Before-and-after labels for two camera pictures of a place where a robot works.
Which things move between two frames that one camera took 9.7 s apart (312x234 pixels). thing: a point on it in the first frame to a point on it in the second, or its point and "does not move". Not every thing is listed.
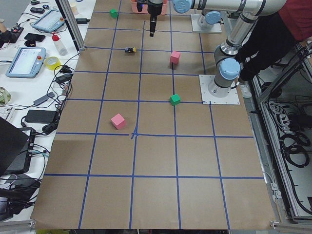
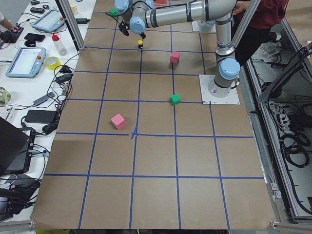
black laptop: x=16 y=148 does not move
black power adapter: x=40 y=116 does not move
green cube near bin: x=113 y=13 does not move
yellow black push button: x=130 y=50 to x=140 y=43
